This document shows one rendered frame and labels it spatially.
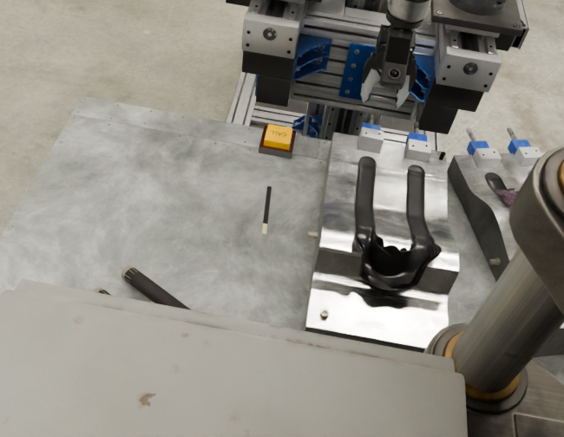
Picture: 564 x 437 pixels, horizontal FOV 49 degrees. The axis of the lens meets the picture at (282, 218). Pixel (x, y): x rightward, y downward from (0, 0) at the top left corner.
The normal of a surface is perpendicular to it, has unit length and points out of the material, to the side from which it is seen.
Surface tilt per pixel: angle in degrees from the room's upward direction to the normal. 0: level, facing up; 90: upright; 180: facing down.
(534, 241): 90
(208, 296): 0
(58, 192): 0
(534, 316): 90
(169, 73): 0
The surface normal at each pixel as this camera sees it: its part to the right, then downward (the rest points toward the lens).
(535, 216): -0.96, 0.12
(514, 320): -0.66, 0.53
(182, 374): 0.11, -0.64
